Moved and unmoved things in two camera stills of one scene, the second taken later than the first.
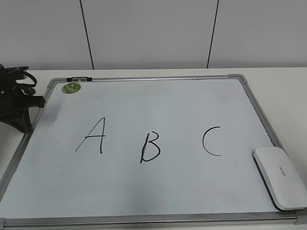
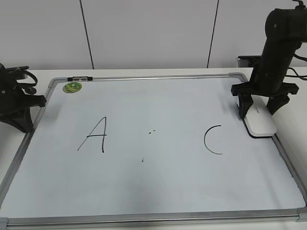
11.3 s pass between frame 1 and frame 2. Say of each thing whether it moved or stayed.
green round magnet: stayed
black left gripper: stayed
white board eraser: moved
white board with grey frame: stayed
